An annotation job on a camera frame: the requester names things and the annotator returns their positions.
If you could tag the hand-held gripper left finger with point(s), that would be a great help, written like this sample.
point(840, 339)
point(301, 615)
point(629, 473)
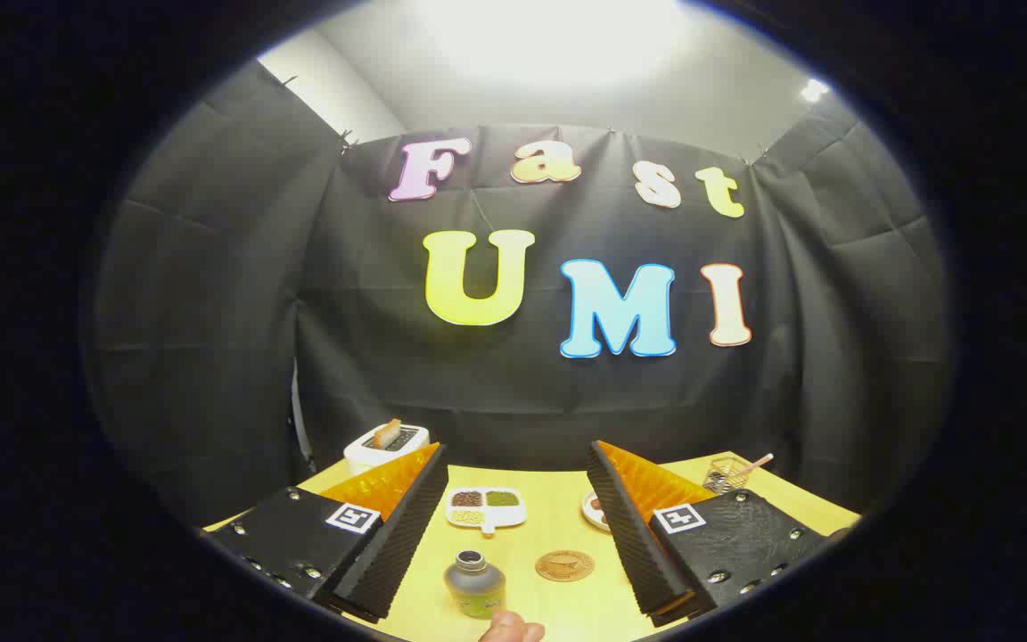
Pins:
point(398, 544)

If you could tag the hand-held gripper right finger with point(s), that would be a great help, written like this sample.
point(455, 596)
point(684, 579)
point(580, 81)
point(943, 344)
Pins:
point(634, 535)

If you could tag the round cork coaster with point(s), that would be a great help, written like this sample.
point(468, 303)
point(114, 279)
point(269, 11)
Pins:
point(564, 566)

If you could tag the silver bottle with green label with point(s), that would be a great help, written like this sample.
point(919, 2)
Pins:
point(475, 584)

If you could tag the small white plate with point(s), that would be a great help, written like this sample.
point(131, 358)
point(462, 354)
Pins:
point(590, 513)

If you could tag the wooden table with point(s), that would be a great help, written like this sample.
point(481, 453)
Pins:
point(558, 526)

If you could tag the white divided dish with beans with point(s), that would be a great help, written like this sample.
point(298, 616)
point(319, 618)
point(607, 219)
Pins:
point(485, 510)

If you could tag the white toaster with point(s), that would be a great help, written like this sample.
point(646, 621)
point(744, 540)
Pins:
point(362, 455)

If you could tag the slice of toast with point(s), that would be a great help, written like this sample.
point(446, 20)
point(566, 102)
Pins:
point(385, 432)

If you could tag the pink striped straw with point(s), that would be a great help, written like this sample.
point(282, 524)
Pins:
point(759, 462)

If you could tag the black backdrop cloth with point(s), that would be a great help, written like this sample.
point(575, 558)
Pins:
point(371, 374)

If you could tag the ceiling light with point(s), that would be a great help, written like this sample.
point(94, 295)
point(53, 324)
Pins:
point(814, 90)

